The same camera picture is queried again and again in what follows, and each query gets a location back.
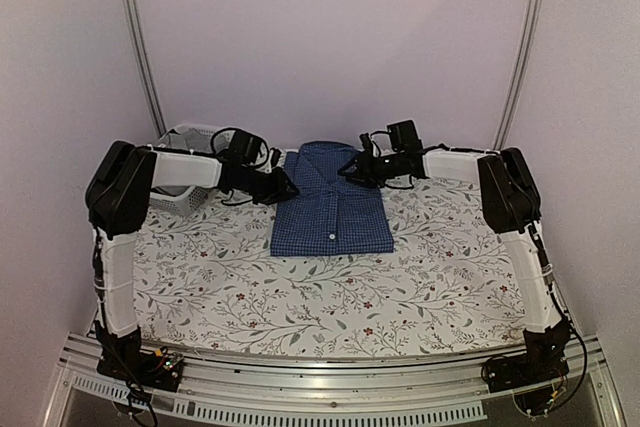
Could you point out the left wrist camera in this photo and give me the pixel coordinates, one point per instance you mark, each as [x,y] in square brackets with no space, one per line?
[274,158]

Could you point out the white plastic basket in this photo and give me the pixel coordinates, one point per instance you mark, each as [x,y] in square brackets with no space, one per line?
[185,187]

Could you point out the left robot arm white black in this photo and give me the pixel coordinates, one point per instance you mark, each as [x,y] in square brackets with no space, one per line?
[118,198]

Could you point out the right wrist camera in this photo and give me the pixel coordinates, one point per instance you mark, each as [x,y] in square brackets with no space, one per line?
[367,144]

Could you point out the floral patterned table mat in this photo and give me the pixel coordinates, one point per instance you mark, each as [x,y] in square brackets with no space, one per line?
[209,281]

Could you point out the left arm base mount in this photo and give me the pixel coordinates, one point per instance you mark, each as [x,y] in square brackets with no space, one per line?
[160,369]

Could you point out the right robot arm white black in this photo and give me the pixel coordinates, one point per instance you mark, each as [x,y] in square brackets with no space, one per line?
[511,207]

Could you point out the grey folded shirt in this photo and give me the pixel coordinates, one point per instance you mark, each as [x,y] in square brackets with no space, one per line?
[185,140]

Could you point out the aluminium front rail frame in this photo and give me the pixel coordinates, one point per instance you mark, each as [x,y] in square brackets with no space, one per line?
[219,389]

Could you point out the aluminium corner post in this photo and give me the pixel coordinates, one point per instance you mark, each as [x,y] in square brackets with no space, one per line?
[527,37]
[141,57]

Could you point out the left aluminium corner post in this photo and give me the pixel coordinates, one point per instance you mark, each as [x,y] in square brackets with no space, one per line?
[141,57]

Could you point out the right aluminium corner post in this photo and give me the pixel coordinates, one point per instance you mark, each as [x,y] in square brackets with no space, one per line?
[527,37]

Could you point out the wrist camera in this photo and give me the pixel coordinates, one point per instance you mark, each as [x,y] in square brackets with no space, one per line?
[274,158]
[367,144]

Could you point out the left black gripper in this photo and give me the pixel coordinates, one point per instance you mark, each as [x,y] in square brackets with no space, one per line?
[278,192]

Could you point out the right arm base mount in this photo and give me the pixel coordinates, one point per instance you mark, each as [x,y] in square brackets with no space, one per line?
[508,372]

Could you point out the blue plaid long sleeve shirt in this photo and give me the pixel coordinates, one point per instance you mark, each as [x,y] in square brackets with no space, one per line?
[330,216]

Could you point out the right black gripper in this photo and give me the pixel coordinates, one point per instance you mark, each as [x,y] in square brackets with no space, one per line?
[365,170]

